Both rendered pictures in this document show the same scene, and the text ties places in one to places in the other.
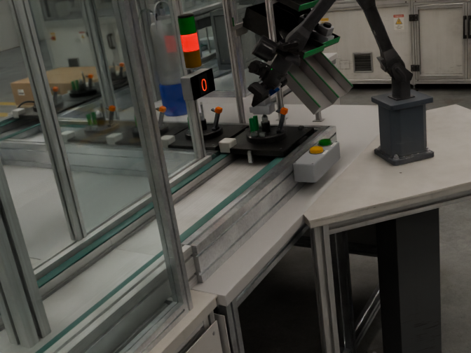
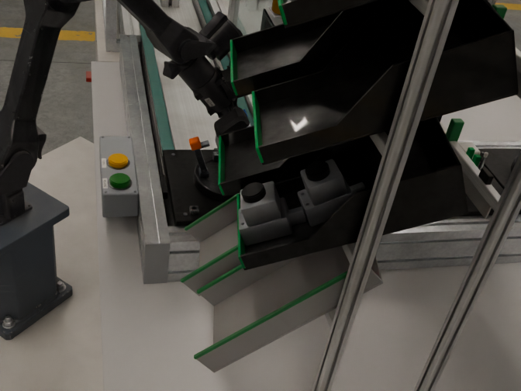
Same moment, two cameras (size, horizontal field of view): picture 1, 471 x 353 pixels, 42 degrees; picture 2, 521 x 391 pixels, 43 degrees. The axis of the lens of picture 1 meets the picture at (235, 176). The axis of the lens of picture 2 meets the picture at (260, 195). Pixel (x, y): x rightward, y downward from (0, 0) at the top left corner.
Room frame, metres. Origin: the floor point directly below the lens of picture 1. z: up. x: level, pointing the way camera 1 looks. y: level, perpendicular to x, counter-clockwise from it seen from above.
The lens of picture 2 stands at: (2.71, -0.93, 1.75)
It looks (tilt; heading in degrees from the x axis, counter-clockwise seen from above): 36 degrees down; 129
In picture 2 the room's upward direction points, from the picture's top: 10 degrees clockwise
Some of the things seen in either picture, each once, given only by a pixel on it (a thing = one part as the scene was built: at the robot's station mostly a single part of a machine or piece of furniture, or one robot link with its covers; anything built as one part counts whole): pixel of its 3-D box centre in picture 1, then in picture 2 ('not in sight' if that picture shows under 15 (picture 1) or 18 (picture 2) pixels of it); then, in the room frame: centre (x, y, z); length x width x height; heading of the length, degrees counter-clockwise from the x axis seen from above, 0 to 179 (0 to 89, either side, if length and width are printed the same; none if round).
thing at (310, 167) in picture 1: (317, 160); (118, 174); (1.79, -0.26, 0.93); 0.21 x 0.07 x 0.06; 147
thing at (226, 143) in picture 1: (228, 145); not in sight; (1.95, 0.01, 0.97); 0.05 x 0.05 x 0.04; 57
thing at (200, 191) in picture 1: (218, 188); (213, 129); (1.74, 0.06, 0.91); 0.84 x 0.28 x 0.10; 147
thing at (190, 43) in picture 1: (189, 41); not in sight; (1.88, 0.08, 1.33); 0.05 x 0.05 x 0.05
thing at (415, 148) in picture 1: (402, 126); (8, 254); (1.91, -0.57, 0.96); 0.15 x 0.15 x 0.20; 11
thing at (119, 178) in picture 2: (324, 143); (119, 182); (1.85, -0.30, 0.96); 0.04 x 0.04 x 0.02
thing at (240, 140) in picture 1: (267, 139); (227, 185); (1.98, -0.13, 0.96); 0.24 x 0.24 x 0.02; 57
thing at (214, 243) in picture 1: (272, 188); (141, 132); (1.66, -0.10, 0.91); 0.89 x 0.06 x 0.11; 147
